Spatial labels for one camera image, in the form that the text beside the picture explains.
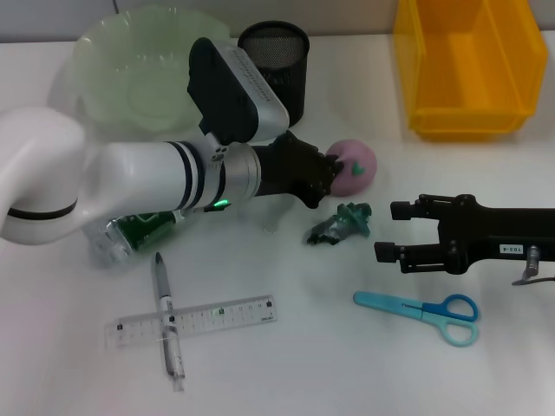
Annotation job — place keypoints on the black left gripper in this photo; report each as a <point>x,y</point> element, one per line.
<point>290,169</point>

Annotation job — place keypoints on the grey clear ballpoint pen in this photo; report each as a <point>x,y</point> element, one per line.
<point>167,299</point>

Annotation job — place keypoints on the blue scissors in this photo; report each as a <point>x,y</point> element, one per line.
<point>416,308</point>

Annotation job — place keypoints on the black mesh pen holder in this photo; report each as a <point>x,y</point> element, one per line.
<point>282,78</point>

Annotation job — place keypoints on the yellow plastic storage bin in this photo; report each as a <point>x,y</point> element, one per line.
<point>472,65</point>

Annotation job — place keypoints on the green plastic wrapper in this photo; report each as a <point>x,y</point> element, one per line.
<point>342,223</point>

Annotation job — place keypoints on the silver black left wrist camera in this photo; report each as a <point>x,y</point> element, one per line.
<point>234,91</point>

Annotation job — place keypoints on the clear water bottle green label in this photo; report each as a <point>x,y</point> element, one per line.
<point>130,234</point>

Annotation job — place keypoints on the pink toy peach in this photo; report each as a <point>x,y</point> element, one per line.
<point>357,173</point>

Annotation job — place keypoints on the clear plastic ruler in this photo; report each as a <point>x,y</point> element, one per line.
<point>217,318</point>

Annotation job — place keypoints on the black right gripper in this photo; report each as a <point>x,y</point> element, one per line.
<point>490,234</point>

